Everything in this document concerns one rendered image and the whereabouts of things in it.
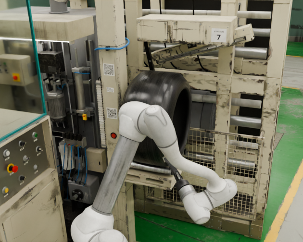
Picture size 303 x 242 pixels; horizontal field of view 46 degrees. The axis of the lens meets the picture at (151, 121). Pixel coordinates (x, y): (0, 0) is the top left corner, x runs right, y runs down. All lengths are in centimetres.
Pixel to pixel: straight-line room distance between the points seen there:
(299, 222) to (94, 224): 220
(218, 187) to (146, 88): 69
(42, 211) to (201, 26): 150
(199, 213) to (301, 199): 204
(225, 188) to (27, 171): 116
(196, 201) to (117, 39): 104
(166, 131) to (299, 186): 262
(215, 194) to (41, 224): 113
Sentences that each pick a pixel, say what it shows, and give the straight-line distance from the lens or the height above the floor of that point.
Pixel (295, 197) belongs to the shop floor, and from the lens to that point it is 382.
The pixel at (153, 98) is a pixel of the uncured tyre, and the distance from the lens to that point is 203.
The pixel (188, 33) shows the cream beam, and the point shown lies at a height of 170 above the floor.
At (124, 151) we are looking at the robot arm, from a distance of 168.
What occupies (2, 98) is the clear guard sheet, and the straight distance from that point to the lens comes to 200.
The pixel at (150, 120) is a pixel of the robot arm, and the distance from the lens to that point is 153.
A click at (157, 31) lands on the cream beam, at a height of 171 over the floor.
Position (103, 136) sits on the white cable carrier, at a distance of 246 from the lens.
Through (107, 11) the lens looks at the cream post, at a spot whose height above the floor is 185.
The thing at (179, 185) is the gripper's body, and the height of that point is 99.
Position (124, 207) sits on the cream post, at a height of 49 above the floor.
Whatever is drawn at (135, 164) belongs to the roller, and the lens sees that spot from 234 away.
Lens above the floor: 209
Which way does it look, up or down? 23 degrees down
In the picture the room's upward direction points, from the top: 1 degrees counter-clockwise
